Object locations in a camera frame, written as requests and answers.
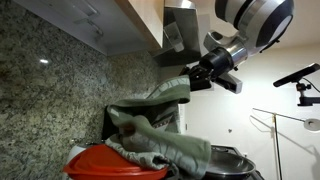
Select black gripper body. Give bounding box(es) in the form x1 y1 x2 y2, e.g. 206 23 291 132
199 47 235 80

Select green patterned towel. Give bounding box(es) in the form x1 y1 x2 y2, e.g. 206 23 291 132
105 74 213 180

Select dark range hood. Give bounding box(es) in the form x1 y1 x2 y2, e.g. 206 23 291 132
149 0 203 68

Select stainless steel frying pan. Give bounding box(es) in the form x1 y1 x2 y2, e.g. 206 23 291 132
203 149 257 179

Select black electric stove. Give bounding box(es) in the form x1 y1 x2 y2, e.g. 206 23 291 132
101 105 266 180

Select thin metal stand lamp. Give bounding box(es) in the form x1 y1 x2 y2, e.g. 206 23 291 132
251 107 320 180

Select wooden upper cabinet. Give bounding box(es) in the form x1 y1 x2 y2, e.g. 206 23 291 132
13 0 165 57

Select black stereo camera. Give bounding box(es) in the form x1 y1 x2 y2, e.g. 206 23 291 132
272 62 320 88

